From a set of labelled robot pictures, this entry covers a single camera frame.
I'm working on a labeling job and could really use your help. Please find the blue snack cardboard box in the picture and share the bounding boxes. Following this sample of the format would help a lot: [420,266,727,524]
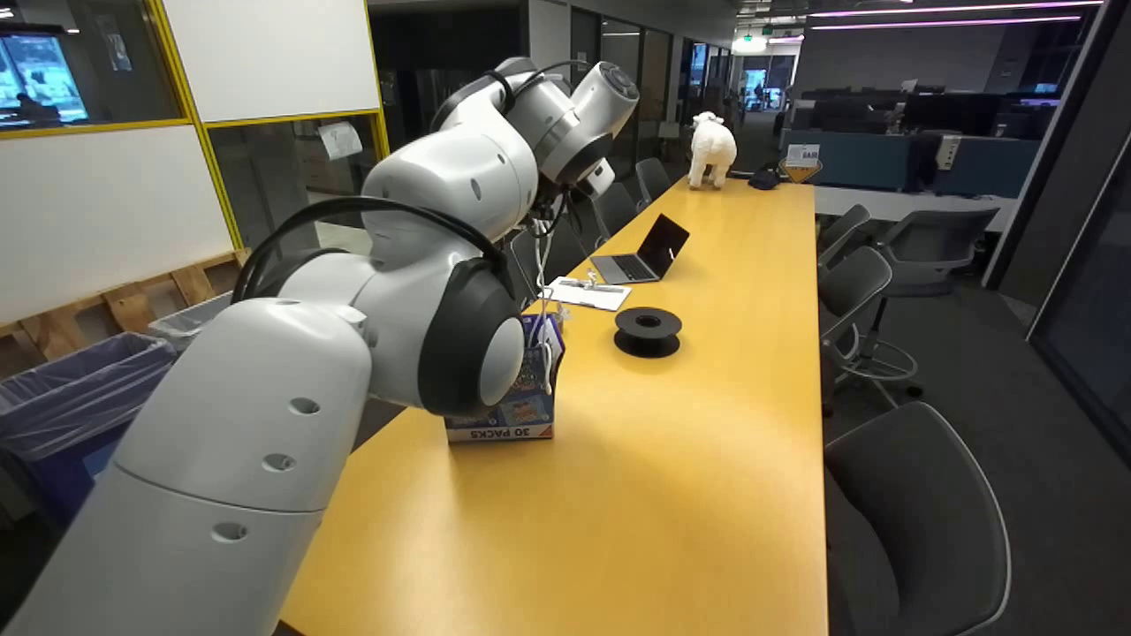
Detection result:
[447,310,565,444]

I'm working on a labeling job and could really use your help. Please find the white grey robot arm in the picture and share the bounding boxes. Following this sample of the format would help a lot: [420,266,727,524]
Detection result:
[3,55,641,636]

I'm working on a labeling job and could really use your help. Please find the white paper sheets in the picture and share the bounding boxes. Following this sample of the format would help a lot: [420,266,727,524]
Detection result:
[543,277,632,310]

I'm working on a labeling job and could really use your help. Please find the open grey laptop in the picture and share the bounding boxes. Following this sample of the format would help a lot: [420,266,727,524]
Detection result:
[592,216,691,287]

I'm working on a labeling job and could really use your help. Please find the white polar bear figure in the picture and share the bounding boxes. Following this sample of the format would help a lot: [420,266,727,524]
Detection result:
[685,110,739,189]

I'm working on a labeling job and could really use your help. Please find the black office chair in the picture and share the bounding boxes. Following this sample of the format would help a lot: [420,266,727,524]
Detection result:
[821,247,920,390]
[826,403,1013,636]
[882,210,995,293]

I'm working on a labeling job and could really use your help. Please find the near black office chair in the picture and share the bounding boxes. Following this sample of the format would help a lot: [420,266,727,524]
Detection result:
[826,403,1013,636]

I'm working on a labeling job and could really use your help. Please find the blue storage bin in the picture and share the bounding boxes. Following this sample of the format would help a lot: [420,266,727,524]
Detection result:
[0,331,178,462]

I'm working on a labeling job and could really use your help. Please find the wall monitor screen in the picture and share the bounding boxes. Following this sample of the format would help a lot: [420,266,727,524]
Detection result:
[0,27,90,127]

